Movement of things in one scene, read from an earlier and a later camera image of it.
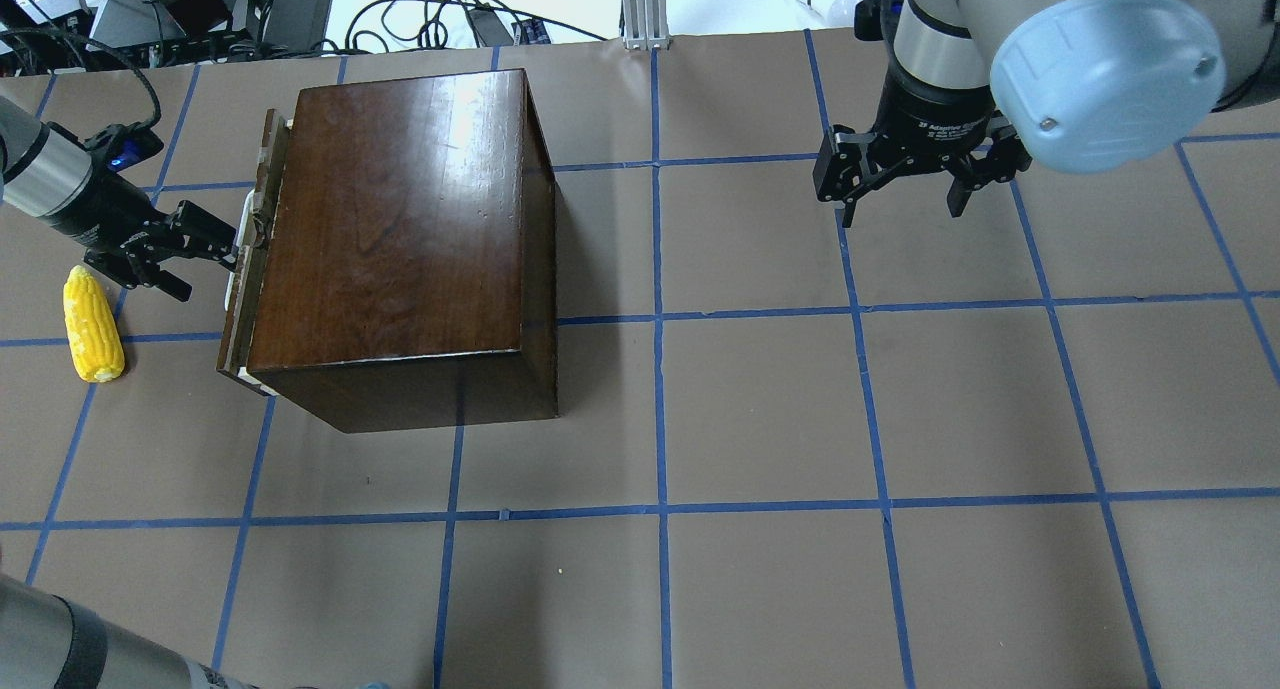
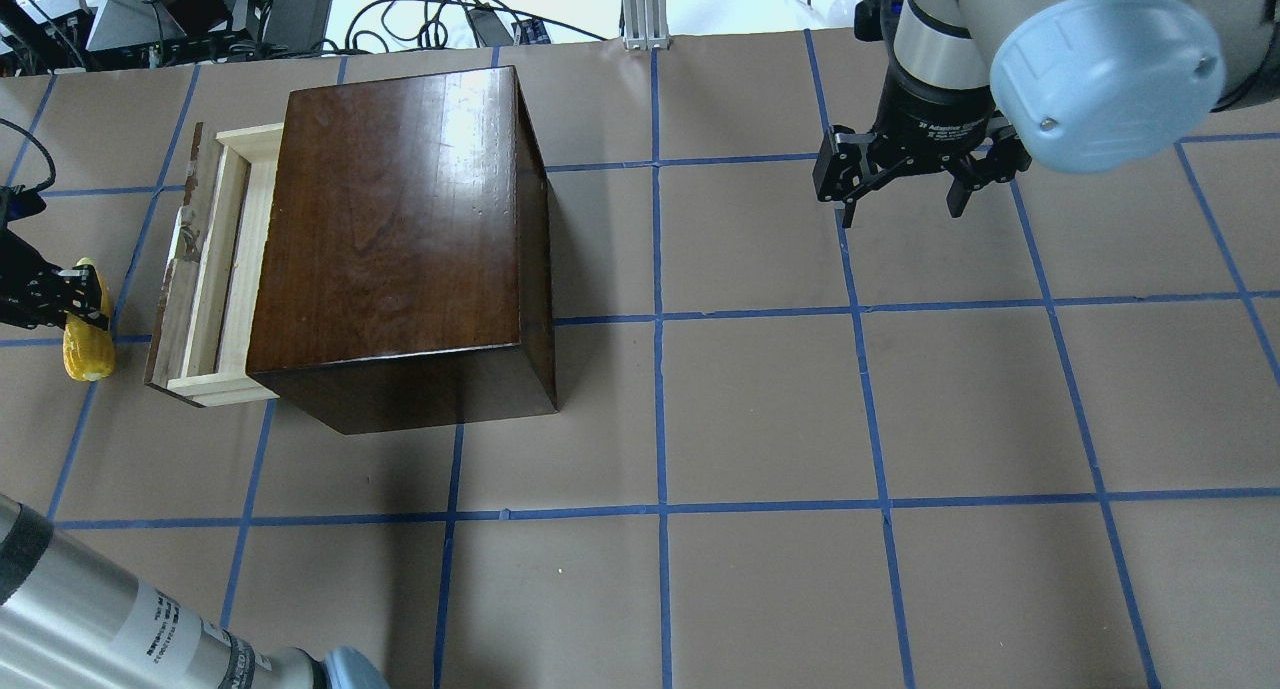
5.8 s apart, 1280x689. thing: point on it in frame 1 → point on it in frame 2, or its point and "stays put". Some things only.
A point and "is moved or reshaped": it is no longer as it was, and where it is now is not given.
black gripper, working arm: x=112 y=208 → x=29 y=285
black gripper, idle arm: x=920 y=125 stays put
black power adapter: x=299 y=15 stays put
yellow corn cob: x=92 y=328 stays put
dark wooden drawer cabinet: x=408 y=271 stays put
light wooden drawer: x=257 y=212 is moved or reshaped
